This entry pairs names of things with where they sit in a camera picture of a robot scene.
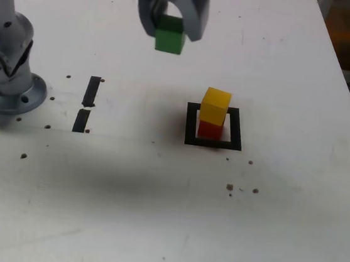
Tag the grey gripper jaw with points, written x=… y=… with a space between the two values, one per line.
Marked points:
x=196 y=16

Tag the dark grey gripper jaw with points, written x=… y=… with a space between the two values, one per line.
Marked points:
x=143 y=7

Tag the green cube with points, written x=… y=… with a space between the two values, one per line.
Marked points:
x=169 y=40

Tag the yellow cube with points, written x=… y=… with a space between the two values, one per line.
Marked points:
x=213 y=110

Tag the red cube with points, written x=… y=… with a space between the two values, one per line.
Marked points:
x=209 y=131

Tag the black tape square outline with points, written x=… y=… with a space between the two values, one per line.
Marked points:
x=191 y=126

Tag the black tape strip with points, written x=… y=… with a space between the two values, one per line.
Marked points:
x=91 y=91

